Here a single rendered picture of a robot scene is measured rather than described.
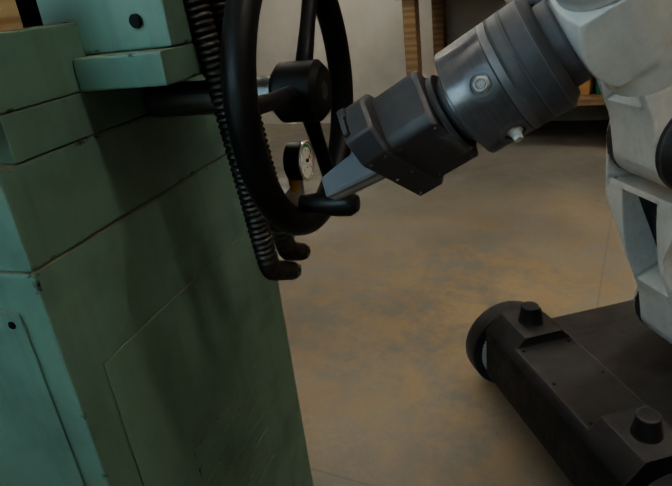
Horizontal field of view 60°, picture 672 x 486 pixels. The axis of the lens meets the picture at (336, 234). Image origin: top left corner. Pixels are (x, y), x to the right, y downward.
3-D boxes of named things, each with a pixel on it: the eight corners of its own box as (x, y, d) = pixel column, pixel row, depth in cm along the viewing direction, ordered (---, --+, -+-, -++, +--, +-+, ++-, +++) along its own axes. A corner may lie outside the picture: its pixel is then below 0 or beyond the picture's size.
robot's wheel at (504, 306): (463, 379, 139) (539, 365, 142) (472, 392, 134) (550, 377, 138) (465, 306, 131) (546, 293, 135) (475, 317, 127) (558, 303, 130)
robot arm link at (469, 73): (356, 184, 41) (507, 91, 36) (325, 82, 45) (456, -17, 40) (438, 223, 51) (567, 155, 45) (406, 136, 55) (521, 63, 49)
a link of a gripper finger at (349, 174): (324, 174, 52) (379, 139, 49) (332, 205, 51) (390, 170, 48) (313, 169, 51) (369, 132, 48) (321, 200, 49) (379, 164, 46)
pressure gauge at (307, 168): (305, 197, 89) (298, 146, 86) (282, 197, 91) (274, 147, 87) (318, 184, 95) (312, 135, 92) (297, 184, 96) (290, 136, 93)
